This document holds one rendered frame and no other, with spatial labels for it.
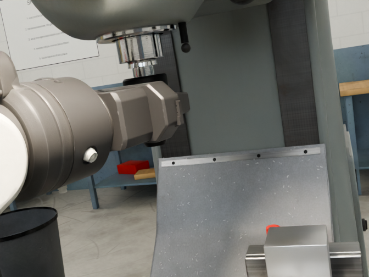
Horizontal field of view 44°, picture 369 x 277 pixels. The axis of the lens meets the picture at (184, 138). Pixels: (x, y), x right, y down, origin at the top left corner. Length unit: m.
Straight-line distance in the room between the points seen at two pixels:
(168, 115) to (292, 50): 0.44
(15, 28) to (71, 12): 5.46
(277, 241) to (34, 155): 0.26
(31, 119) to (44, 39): 5.32
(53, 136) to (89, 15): 0.13
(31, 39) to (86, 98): 5.39
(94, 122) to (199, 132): 0.52
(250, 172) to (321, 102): 0.18
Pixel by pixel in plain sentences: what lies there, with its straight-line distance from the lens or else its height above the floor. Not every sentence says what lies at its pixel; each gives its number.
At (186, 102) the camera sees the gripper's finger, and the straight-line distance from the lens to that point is 0.48.
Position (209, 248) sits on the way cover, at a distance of 0.83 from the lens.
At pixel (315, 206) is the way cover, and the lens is 0.81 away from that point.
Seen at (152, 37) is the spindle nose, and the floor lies 1.30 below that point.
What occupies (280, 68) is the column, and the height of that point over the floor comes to 1.24.
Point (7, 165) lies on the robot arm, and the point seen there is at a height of 1.23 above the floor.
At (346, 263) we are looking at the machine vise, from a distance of 0.52.
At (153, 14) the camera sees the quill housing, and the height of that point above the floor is 1.32.
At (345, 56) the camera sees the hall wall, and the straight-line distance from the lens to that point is 4.63.
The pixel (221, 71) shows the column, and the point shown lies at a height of 1.25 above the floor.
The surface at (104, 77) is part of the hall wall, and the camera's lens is 5.26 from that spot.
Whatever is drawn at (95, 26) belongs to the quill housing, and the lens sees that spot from 0.42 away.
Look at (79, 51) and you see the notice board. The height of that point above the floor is 1.62.
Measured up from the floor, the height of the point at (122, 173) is 0.24.
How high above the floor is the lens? 1.27
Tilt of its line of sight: 9 degrees down
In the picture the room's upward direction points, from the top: 9 degrees counter-clockwise
